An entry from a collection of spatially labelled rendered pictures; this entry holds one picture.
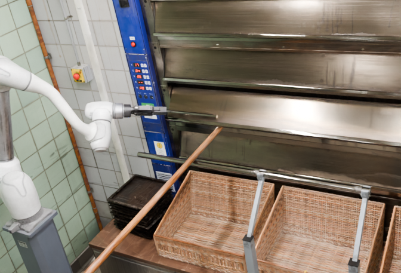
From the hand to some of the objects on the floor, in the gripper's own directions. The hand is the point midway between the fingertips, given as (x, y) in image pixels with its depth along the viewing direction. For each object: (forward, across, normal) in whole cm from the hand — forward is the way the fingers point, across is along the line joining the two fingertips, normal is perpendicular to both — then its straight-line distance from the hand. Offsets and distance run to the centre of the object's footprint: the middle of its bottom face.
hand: (160, 110), depth 287 cm
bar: (+56, +32, +134) cm, 149 cm away
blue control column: (+71, +152, +25) cm, 169 cm away
